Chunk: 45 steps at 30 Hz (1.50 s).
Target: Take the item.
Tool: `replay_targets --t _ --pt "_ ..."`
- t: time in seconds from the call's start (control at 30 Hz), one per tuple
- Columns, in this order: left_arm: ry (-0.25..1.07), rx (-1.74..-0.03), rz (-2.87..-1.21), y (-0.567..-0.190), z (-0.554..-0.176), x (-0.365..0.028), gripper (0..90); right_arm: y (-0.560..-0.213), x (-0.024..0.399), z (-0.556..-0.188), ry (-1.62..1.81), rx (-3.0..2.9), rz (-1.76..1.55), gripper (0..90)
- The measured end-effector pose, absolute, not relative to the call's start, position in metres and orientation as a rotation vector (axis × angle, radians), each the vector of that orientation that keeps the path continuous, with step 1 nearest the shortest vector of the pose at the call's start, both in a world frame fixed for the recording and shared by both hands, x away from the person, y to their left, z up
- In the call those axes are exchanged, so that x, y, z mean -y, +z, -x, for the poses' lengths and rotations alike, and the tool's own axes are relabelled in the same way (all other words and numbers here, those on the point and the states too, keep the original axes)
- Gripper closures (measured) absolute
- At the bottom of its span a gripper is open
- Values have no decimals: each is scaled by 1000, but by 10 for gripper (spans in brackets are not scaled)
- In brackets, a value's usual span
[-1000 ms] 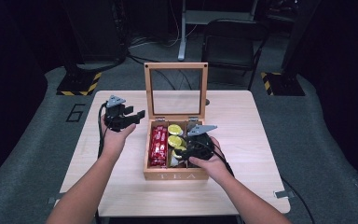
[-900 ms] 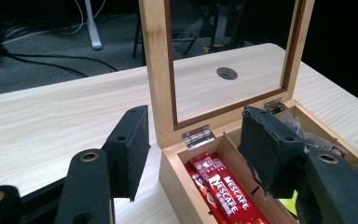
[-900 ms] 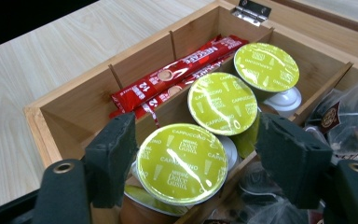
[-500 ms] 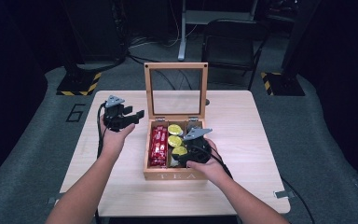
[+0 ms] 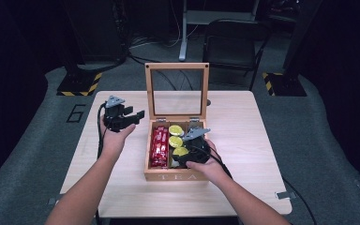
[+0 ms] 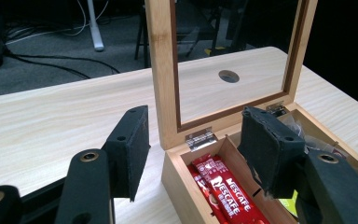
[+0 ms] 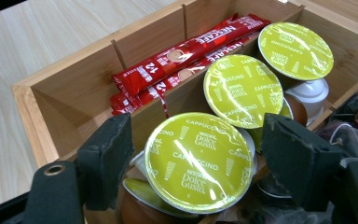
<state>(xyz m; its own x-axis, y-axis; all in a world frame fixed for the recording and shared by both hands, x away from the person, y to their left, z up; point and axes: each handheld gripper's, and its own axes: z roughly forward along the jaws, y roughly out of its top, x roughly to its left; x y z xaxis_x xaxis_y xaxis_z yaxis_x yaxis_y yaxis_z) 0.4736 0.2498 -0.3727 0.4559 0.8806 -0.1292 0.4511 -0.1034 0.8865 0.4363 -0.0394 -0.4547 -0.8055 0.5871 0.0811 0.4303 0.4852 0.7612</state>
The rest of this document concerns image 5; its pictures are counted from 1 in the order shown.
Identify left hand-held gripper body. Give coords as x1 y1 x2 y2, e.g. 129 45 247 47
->
102 95 132 132

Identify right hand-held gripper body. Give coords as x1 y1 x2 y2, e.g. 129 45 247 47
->
182 127 212 165

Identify yellow lidded capsule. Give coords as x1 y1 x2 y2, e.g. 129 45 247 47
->
168 124 185 138
172 146 190 158
167 135 185 149

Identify wooden tea box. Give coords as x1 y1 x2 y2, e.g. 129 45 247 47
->
142 118 215 183

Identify person's left hand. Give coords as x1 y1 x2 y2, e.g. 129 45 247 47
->
98 116 137 161

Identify person's right hand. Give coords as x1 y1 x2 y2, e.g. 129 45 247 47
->
186 139 233 188

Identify red sachet packet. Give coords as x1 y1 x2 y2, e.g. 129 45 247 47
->
150 126 161 169
158 126 170 169

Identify pile of dark packets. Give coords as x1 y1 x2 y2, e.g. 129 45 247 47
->
187 122 205 132

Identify hazard striped stand base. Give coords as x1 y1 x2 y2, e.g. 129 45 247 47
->
261 71 308 98
56 70 103 98

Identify grey tape piece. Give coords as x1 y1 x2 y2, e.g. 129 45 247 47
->
276 190 297 201
47 196 64 206

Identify black folding chair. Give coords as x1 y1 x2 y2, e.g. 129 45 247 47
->
201 18 274 92

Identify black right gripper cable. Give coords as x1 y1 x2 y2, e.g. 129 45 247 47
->
195 144 233 181

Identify black floor cables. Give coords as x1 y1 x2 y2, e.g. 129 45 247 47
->
127 51 195 92

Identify black stand post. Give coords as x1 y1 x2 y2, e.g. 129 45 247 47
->
59 0 87 79
281 0 324 77

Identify white desk frame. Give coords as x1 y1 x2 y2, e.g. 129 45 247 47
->
178 0 261 62

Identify black floor cable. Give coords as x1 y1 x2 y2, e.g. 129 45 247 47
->
281 177 318 225

